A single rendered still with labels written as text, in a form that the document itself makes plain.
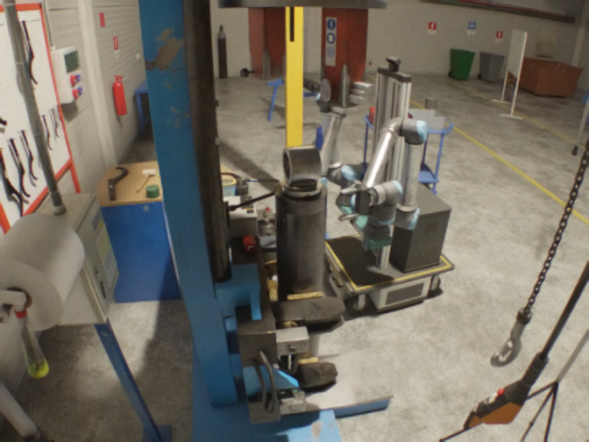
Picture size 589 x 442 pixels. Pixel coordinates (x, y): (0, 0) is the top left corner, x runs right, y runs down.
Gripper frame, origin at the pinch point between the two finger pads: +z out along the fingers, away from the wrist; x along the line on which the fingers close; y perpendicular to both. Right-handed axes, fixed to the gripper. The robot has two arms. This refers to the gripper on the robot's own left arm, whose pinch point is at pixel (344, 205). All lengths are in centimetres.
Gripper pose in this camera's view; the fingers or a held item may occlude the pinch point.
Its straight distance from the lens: 179.4
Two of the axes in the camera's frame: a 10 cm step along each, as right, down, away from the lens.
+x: 0.0, 8.5, 5.2
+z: -8.5, 2.7, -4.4
